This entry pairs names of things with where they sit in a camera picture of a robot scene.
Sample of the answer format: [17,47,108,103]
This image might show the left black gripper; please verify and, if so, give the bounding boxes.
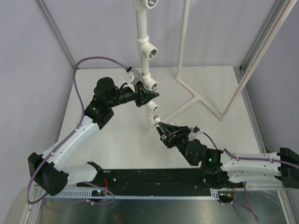
[108,81,159,108]

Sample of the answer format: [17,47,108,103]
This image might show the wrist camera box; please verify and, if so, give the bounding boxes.
[124,66,141,86]
[188,126,204,138]

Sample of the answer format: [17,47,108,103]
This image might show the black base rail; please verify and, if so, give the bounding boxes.
[60,168,244,196]

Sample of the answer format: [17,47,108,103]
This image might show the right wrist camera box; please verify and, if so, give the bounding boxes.
[188,126,204,138]

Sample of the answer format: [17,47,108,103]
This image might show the white PVC pipe frame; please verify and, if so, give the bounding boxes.
[131,0,296,121]

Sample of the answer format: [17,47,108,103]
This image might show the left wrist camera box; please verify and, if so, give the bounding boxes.
[124,66,141,86]

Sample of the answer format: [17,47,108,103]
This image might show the aluminium table frame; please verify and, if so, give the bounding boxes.
[23,182,299,224]

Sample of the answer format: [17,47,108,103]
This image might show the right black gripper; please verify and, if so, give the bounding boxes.
[156,123,195,166]

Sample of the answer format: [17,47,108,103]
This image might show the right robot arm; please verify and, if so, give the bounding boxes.
[156,122,299,189]

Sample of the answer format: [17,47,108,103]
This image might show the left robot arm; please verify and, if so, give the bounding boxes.
[28,77,159,196]

